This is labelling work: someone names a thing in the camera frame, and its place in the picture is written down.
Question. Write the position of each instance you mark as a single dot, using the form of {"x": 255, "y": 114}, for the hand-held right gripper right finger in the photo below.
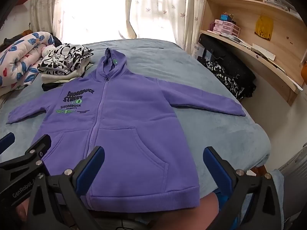
{"x": 215, "y": 170}

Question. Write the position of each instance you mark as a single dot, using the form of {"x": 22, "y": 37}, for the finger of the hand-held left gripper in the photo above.
{"x": 31, "y": 152}
{"x": 7, "y": 141}

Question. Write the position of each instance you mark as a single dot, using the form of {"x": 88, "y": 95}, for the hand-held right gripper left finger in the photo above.
{"x": 93, "y": 163}

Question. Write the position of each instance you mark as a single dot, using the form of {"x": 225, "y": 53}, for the purple zip hoodie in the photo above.
{"x": 134, "y": 115}

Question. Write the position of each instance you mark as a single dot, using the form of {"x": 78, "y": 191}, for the person's left hand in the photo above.
{"x": 22, "y": 210}

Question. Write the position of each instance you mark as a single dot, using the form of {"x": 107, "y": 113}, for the person's leg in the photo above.
{"x": 208, "y": 210}

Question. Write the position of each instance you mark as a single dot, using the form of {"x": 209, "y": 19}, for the grey ribbed panel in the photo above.
{"x": 295, "y": 167}

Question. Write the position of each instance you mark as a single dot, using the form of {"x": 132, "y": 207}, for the pink floral quilt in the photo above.
{"x": 14, "y": 60}

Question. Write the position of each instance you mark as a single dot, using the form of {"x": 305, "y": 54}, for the cream folded garment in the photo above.
{"x": 72, "y": 75}

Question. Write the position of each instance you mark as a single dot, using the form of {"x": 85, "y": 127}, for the black white printed folded garment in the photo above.
{"x": 64, "y": 57}

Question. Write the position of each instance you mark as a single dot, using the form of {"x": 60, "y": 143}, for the white plush toy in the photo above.
{"x": 48, "y": 49}

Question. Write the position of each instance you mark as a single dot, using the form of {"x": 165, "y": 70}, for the grey-blue bed blanket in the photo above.
{"x": 191, "y": 71}

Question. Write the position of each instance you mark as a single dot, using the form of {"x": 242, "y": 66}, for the dark cloth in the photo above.
{"x": 57, "y": 40}

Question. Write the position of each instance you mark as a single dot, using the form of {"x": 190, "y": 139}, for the white cardboard box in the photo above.
{"x": 199, "y": 51}

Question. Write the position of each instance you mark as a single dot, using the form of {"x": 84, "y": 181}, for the white flat card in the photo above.
{"x": 263, "y": 52}

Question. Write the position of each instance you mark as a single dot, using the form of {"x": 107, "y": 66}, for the sheer floral curtain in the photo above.
{"x": 168, "y": 4}
{"x": 44, "y": 7}

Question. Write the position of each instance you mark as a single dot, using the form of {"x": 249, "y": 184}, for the pink drawer organizer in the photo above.
{"x": 225, "y": 27}

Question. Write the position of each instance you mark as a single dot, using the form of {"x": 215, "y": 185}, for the yellow cloth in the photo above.
{"x": 263, "y": 27}

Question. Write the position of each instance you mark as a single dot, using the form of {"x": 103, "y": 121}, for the small blue box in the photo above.
{"x": 226, "y": 18}

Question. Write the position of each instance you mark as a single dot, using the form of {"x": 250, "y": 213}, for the stack of papers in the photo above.
{"x": 279, "y": 1}

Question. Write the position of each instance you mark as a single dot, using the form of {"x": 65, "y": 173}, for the wooden wall shelf unit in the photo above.
{"x": 283, "y": 28}

